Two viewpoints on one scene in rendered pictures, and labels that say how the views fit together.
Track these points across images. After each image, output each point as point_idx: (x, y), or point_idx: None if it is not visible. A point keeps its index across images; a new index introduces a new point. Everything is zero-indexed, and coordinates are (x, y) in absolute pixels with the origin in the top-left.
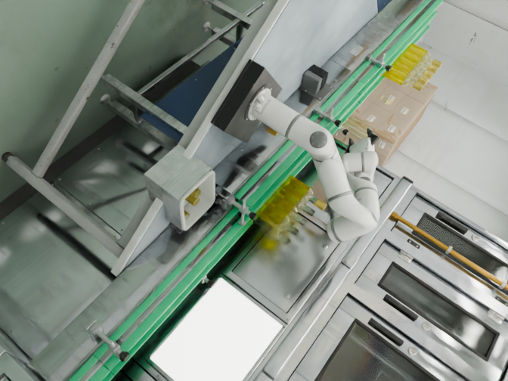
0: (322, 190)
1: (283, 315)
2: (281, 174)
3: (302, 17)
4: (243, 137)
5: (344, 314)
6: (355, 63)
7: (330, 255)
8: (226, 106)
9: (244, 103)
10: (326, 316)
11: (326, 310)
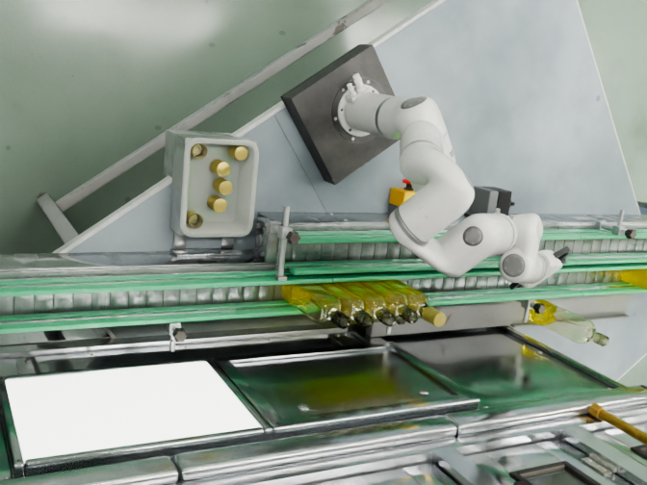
0: (466, 366)
1: (275, 418)
2: (375, 240)
3: (460, 63)
4: (328, 162)
5: (406, 477)
6: (574, 221)
7: (426, 399)
8: (308, 80)
9: (332, 78)
10: (362, 458)
11: (369, 453)
